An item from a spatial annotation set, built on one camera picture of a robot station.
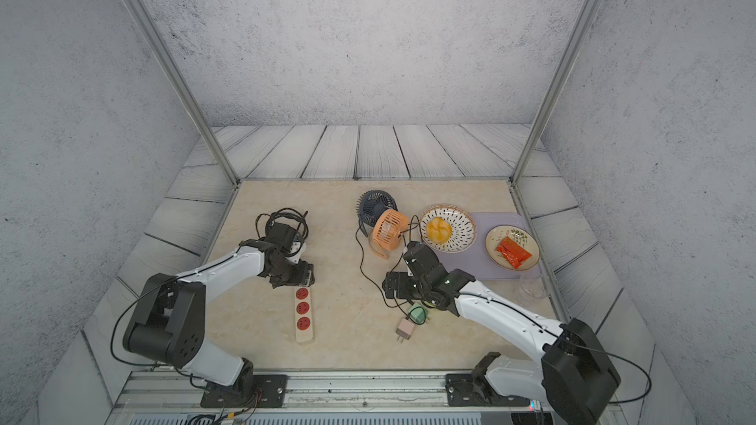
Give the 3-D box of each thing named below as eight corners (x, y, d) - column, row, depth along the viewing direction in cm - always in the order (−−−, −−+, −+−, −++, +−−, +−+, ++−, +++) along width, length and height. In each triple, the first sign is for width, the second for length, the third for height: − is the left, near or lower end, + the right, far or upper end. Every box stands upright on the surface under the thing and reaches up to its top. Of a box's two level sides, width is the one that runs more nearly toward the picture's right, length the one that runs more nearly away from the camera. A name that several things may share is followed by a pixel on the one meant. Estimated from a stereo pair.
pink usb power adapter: (392, 338, 84) (393, 335, 82) (401, 319, 87) (401, 315, 85) (406, 345, 82) (407, 342, 80) (414, 325, 86) (415, 322, 84)
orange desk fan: (370, 248, 101) (368, 227, 92) (387, 227, 106) (387, 206, 98) (389, 259, 98) (388, 238, 89) (405, 237, 104) (407, 216, 95)
